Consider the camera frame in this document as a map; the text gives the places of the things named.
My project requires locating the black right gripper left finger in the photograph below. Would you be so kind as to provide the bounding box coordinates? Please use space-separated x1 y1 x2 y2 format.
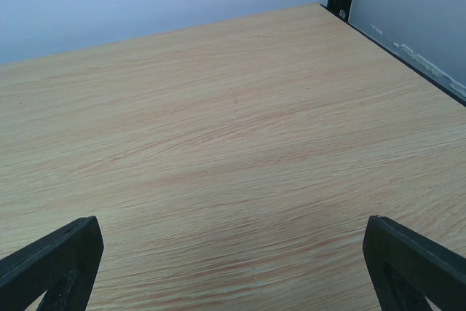
1 216 104 310

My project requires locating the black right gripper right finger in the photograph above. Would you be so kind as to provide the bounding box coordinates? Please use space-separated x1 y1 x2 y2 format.
363 216 465 310

